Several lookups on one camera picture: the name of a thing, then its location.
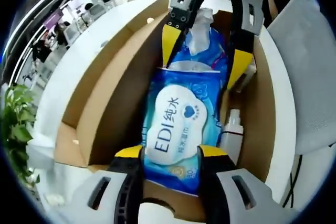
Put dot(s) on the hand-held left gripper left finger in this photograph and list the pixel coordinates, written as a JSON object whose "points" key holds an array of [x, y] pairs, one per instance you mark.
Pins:
{"points": [[128, 182]]}

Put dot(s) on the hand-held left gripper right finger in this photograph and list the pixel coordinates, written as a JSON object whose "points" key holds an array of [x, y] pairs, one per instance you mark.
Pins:
{"points": [[220, 182]]}

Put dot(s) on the blue soft tissue pack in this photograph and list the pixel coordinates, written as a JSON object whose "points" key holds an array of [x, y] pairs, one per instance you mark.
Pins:
{"points": [[207, 51]]}

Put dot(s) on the blue wet wipes pack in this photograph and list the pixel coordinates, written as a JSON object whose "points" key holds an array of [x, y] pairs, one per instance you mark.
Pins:
{"points": [[178, 119]]}

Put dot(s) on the brown cardboard shoe box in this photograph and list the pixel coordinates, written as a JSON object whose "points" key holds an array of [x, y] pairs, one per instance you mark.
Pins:
{"points": [[113, 90]]}

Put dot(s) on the white mesh office chair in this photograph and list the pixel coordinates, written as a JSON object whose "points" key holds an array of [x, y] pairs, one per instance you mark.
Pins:
{"points": [[302, 64]]}

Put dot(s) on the green potted plant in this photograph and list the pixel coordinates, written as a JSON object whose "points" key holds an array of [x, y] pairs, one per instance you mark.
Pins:
{"points": [[18, 119]]}

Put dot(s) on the purple wall screen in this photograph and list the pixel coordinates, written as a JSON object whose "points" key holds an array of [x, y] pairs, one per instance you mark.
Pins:
{"points": [[53, 20]]}

